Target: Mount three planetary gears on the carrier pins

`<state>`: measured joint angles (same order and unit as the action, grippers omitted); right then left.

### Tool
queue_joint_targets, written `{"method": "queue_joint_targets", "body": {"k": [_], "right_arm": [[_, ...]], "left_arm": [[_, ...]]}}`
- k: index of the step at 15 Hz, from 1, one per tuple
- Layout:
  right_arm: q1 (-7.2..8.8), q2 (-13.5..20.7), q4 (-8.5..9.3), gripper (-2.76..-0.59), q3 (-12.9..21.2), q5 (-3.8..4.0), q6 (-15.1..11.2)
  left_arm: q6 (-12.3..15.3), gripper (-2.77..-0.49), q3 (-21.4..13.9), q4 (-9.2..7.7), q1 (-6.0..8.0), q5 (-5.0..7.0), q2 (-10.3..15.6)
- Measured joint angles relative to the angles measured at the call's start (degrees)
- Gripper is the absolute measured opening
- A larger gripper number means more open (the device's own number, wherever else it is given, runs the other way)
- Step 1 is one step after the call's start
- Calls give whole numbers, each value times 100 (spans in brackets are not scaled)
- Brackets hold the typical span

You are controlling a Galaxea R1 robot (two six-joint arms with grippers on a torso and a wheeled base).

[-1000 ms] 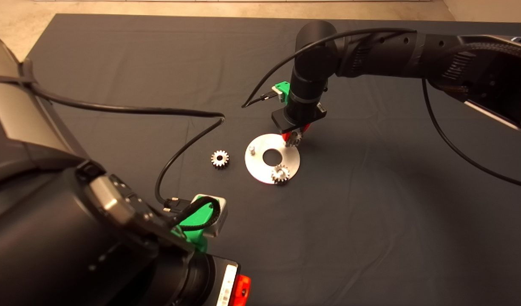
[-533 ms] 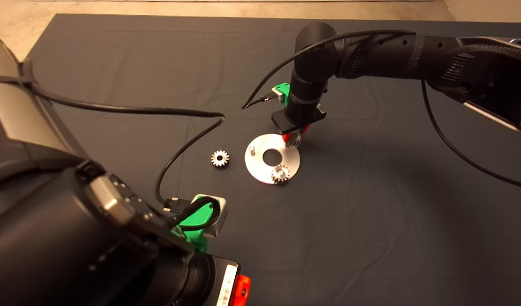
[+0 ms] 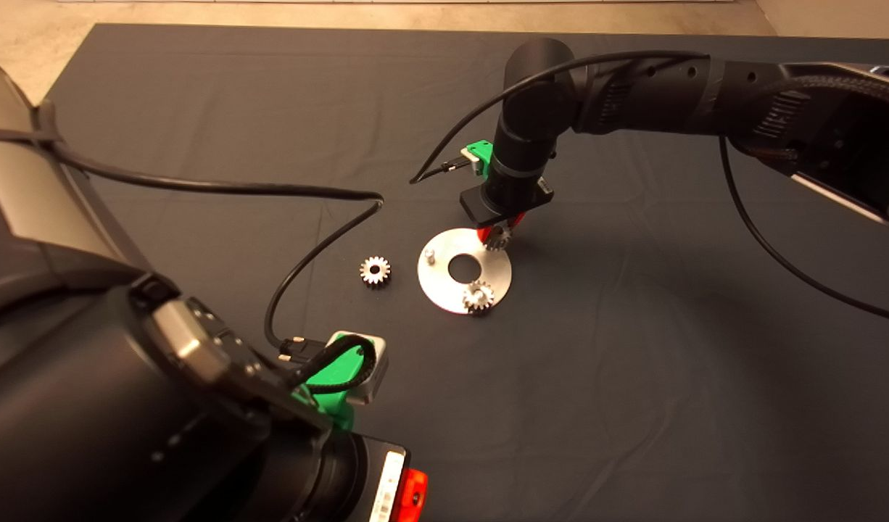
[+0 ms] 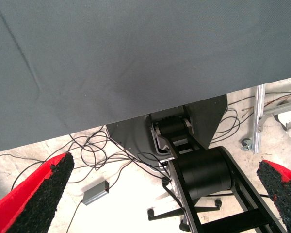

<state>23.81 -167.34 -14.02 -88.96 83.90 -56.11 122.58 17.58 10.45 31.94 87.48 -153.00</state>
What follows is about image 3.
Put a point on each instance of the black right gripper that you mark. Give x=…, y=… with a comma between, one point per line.
x=506, y=199

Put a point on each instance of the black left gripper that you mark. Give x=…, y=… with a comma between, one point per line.
x=375, y=482

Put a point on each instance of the small steel planetary gear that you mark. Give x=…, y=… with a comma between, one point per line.
x=479, y=296
x=497, y=238
x=375, y=271

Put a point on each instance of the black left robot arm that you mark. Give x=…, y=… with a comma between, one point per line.
x=89, y=406

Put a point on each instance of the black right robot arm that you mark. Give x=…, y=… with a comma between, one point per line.
x=669, y=87

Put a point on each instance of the round metal carrier plate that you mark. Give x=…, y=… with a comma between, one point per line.
x=437, y=283

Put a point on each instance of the dark table cloth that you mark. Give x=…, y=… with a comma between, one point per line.
x=270, y=72

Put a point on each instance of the silver right camera box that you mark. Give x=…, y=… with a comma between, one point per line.
x=476, y=165

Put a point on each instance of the silver camera box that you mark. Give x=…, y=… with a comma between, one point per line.
x=476, y=165
x=375, y=377

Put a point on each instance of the green right camera mount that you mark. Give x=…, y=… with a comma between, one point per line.
x=481, y=152

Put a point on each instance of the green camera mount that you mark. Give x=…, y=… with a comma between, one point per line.
x=336, y=377
x=481, y=152

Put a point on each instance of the silver left camera box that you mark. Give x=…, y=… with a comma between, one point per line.
x=375, y=377

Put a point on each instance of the green left camera mount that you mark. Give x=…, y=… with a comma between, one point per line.
x=336, y=377

